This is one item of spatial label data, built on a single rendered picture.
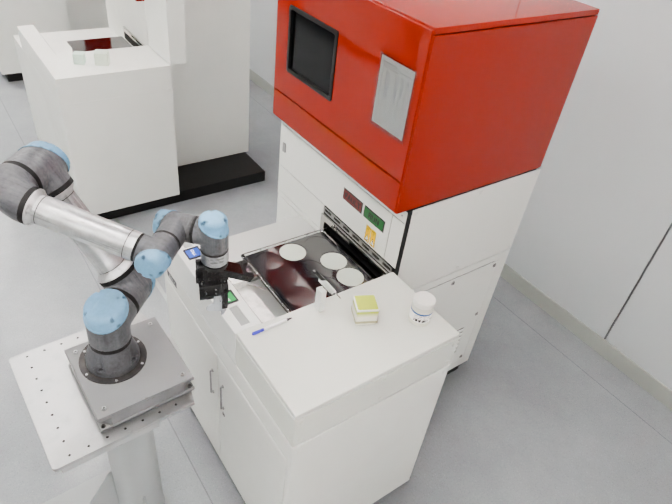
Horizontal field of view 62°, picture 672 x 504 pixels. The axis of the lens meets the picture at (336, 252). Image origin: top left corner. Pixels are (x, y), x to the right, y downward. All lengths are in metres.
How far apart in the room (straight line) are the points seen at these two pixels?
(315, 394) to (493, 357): 1.76
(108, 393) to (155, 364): 0.15
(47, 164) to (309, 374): 0.89
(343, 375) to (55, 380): 0.86
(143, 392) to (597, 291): 2.47
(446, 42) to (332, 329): 0.90
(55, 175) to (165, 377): 0.64
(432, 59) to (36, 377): 1.47
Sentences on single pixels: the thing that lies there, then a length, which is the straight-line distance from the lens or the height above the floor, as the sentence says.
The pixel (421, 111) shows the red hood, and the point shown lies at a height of 1.58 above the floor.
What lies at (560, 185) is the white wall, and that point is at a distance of 3.33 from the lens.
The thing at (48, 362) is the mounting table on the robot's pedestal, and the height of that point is 0.82.
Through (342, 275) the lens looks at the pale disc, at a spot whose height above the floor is 0.90.
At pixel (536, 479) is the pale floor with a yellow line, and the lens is 2.85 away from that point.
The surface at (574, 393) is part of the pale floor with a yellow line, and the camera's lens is 3.26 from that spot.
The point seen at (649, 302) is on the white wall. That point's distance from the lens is 3.27.
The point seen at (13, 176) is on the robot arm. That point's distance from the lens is 1.56.
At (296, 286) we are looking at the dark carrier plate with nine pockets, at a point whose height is 0.90.
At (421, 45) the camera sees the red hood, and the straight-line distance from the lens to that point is 1.64.
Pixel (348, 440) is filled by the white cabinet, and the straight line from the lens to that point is 1.87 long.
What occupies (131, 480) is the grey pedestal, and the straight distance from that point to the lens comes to 2.23.
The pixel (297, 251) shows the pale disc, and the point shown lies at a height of 0.90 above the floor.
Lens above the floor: 2.24
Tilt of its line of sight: 38 degrees down
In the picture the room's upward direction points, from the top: 8 degrees clockwise
